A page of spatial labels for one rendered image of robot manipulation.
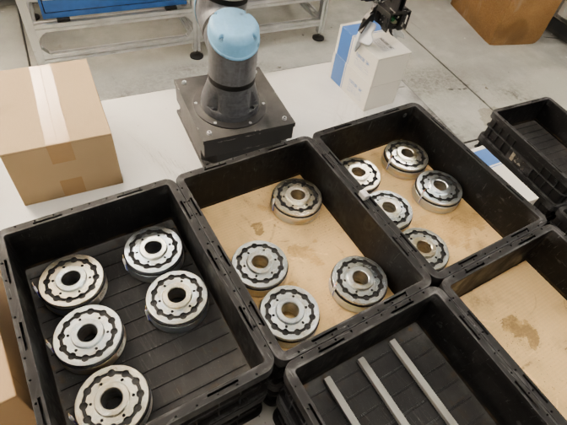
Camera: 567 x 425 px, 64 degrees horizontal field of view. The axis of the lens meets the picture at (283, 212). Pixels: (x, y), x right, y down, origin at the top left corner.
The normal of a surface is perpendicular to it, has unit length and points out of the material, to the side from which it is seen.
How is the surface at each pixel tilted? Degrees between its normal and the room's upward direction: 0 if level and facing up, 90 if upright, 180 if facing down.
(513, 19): 90
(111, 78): 0
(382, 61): 90
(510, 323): 0
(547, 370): 0
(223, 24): 9
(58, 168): 90
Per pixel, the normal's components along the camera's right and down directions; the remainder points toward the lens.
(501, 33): 0.22, 0.77
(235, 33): 0.18, -0.51
